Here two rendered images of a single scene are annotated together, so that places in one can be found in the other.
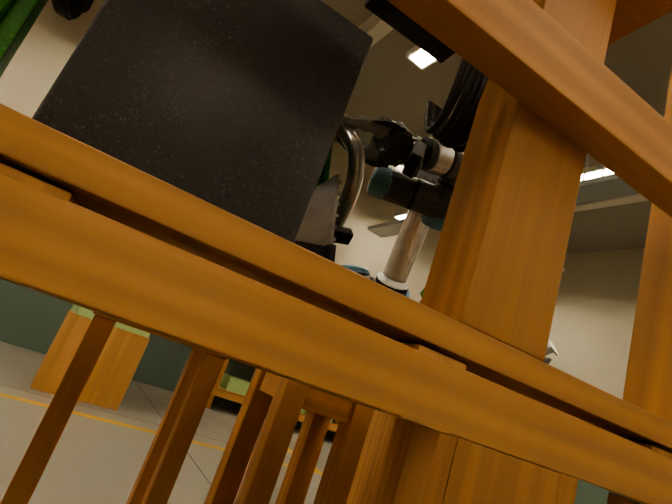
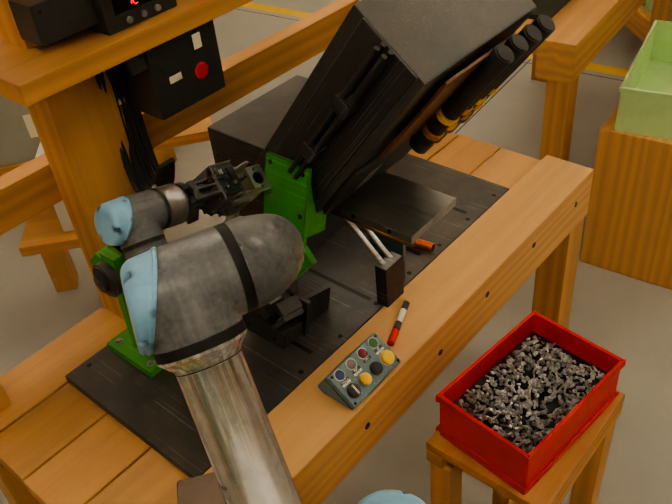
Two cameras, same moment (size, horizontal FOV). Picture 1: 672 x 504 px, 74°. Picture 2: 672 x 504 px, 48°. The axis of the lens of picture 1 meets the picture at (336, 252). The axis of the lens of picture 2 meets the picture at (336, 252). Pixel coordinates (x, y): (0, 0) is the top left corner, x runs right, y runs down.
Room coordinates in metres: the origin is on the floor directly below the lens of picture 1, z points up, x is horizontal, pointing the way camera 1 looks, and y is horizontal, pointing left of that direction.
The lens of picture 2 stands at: (1.99, -0.33, 2.04)
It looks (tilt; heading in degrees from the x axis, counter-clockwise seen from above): 39 degrees down; 156
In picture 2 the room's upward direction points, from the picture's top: 6 degrees counter-clockwise
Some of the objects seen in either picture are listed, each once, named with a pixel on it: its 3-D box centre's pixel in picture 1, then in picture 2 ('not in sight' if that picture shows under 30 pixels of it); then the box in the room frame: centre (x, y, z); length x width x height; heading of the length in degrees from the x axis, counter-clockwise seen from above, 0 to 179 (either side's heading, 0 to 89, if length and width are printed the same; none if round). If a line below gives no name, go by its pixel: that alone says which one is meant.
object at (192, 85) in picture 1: (218, 106); (291, 172); (0.56, 0.22, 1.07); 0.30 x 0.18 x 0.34; 112
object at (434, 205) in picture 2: not in sight; (359, 193); (0.79, 0.28, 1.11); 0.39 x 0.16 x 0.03; 22
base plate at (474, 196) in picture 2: not in sight; (312, 274); (0.72, 0.17, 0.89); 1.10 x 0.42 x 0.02; 112
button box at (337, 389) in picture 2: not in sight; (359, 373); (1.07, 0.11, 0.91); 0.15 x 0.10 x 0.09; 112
